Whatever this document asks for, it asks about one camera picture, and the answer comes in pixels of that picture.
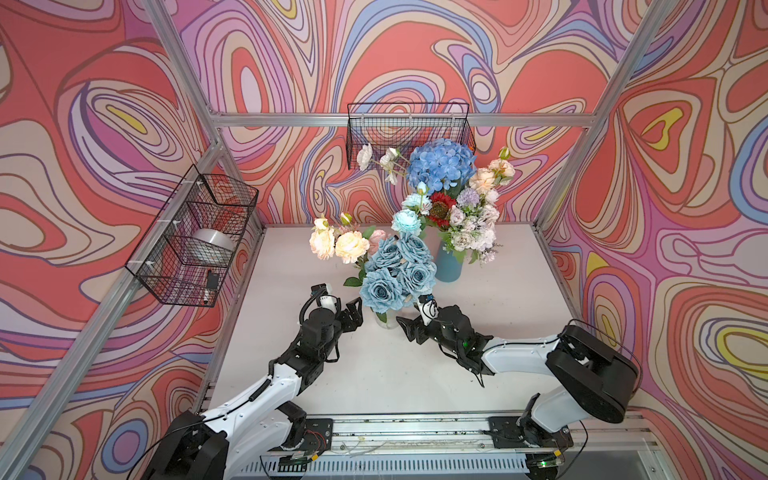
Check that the cream rose spray stem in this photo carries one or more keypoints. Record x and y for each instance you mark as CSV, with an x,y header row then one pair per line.
x,y
499,172

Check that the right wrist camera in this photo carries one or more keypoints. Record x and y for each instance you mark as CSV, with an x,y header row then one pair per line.
x,y
428,308

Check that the clear glass cup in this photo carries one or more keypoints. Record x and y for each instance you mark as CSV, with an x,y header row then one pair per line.
x,y
388,319

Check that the purple and pink mixed bouquet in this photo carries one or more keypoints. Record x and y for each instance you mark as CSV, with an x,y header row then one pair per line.
x,y
468,198

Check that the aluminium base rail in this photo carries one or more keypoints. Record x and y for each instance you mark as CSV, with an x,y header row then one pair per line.
x,y
452,446

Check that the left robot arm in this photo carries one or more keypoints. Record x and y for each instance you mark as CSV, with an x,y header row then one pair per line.
x,y
214,444

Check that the black wire basket wall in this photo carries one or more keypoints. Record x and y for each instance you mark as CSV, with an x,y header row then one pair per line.
x,y
175,268
404,126

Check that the teal ceramic vase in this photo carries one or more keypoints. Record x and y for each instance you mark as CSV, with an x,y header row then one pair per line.
x,y
449,268

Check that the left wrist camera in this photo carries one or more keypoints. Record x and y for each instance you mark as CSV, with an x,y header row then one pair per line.
x,y
324,298

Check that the black wire basket back wall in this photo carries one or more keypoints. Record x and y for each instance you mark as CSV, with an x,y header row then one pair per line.
x,y
404,126

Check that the red gerbera flower stem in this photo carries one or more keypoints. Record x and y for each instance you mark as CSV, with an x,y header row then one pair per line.
x,y
440,209

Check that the black wire basket left wall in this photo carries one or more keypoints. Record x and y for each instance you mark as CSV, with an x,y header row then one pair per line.
x,y
175,268

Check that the peach rose spray stem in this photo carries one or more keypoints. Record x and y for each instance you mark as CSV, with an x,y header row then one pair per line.
x,y
343,240

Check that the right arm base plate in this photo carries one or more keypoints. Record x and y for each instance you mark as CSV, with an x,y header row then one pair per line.
x,y
511,432

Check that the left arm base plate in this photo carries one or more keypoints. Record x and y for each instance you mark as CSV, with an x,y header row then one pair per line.
x,y
313,435

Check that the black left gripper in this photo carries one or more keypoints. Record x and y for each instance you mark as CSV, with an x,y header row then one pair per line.
x,y
345,315

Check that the light aqua rose stem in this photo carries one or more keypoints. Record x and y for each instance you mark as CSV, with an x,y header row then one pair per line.
x,y
411,218

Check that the bright blue hydrangea stem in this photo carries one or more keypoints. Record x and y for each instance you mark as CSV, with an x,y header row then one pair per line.
x,y
440,165

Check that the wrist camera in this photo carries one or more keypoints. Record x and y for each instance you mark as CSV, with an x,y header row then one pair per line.
x,y
428,308
324,298

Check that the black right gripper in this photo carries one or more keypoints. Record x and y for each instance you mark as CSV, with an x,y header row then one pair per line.
x,y
433,327

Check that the white poppy flower stem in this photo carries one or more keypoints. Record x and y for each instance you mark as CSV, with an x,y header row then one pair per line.
x,y
391,162

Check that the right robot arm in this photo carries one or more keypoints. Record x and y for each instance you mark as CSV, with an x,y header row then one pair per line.
x,y
594,380

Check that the pink peony flower stem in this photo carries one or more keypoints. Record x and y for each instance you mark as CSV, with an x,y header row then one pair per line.
x,y
375,239

